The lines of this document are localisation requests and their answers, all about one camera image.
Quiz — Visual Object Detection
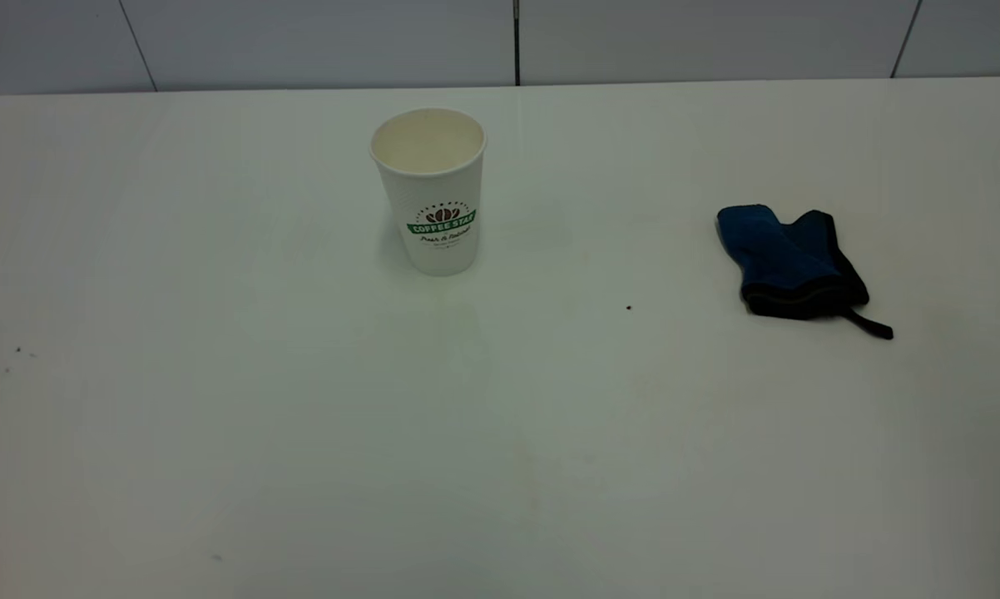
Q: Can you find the white paper coffee cup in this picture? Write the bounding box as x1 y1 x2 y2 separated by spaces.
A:
369 107 488 277

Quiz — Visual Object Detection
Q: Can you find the blue cloth with black edging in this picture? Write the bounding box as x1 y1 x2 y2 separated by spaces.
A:
716 204 894 340

